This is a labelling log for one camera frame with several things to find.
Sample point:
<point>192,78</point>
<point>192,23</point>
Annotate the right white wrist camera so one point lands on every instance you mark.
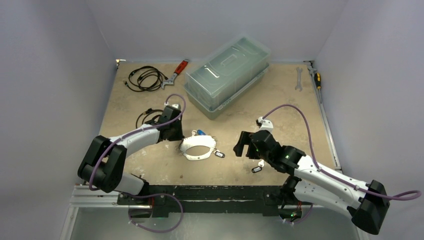
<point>264,124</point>

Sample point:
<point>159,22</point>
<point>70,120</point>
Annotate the red handled adjustable wrench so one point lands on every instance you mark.
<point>171,81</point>

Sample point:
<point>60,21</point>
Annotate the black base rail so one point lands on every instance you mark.
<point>267,200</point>

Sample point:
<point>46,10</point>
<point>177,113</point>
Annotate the white oval keyring holder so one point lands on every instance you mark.
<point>199,146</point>

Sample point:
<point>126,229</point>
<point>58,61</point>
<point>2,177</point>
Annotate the yellow black screwdriver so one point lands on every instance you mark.
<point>317,81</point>

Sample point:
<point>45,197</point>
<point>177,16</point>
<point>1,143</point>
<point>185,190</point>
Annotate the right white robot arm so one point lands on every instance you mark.
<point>364,203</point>

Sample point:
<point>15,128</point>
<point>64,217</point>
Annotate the silver key with black tag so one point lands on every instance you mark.
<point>259,167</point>

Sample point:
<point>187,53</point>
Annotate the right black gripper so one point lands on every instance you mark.
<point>248,145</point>

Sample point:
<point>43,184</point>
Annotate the silver open-end spanner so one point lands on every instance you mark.
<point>298,86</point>

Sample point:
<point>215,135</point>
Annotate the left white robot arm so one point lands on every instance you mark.
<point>104,161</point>

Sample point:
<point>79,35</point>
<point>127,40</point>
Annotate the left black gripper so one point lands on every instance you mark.
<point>179,136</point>

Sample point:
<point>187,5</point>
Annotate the clear plastic storage box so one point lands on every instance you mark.
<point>224,75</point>

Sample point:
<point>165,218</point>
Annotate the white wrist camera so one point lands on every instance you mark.
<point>264,124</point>
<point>175,106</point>

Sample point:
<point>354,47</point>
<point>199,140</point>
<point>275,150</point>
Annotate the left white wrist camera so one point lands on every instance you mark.
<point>175,106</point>

